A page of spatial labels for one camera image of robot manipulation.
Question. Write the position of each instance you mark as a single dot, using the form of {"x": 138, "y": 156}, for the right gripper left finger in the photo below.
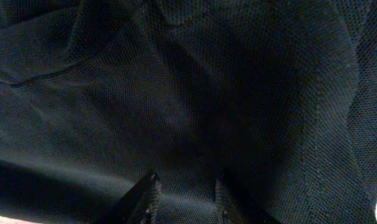
{"x": 139, "y": 205}

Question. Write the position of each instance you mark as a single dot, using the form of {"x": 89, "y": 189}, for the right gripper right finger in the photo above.
{"x": 234, "y": 207}

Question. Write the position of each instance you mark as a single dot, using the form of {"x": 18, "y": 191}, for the black t-shirt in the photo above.
{"x": 277, "y": 97}

